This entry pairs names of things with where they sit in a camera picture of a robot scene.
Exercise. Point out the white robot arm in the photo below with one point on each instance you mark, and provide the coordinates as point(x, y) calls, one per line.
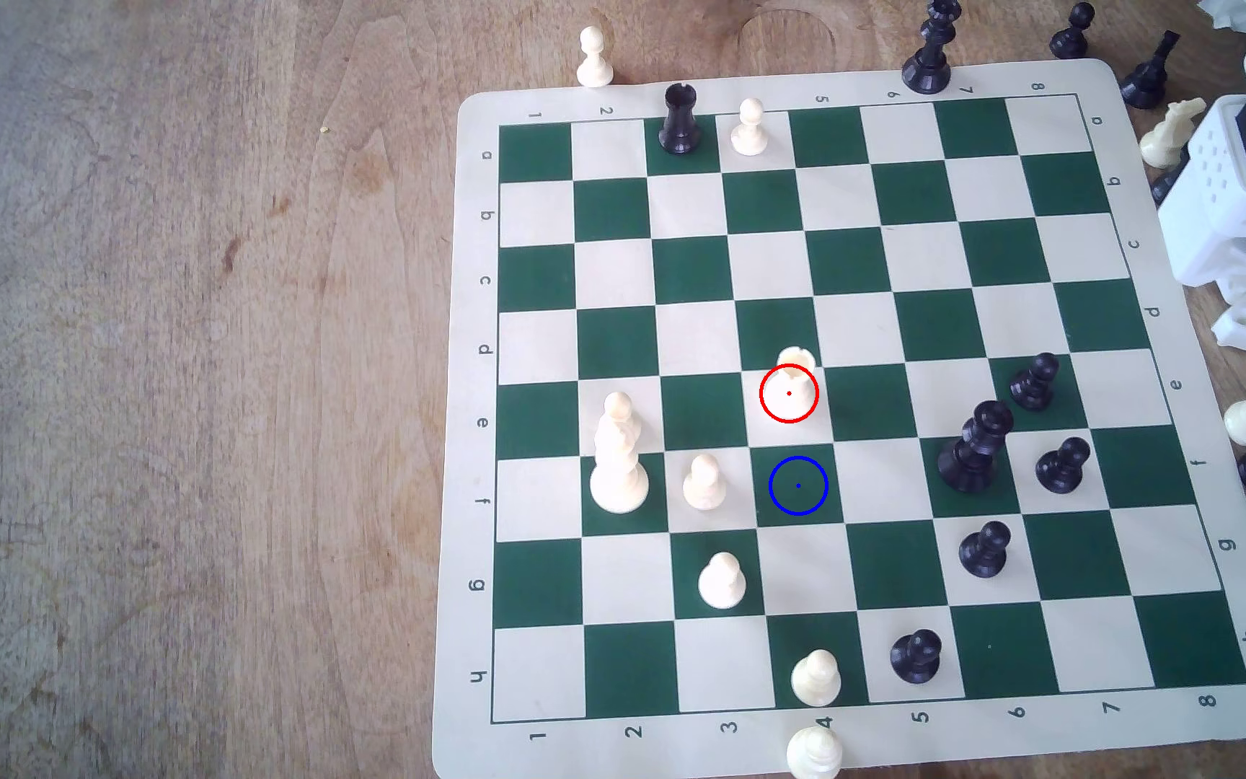
point(1223, 184)

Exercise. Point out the white chess king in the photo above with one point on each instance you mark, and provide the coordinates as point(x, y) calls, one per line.
point(619, 465)

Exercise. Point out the white chess pawn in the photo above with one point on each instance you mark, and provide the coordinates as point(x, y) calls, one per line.
point(816, 682)
point(594, 63)
point(704, 485)
point(722, 584)
point(815, 754)
point(750, 130)

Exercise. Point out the green and cream chess mat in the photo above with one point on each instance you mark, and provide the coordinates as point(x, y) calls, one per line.
point(688, 281)

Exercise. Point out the black chess rook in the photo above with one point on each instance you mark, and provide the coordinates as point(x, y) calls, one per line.
point(679, 121)

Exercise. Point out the black chess pawn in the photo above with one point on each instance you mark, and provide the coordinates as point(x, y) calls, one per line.
point(1072, 32)
point(1034, 384)
point(916, 658)
point(1063, 467)
point(983, 552)

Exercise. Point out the black chess piece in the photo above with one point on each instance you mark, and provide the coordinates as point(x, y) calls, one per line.
point(1169, 184)

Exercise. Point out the white chess knight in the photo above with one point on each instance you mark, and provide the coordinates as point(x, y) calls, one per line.
point(1170, 135)

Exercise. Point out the black chess bishop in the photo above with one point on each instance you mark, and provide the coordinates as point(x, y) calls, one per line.
point(1149, 78)

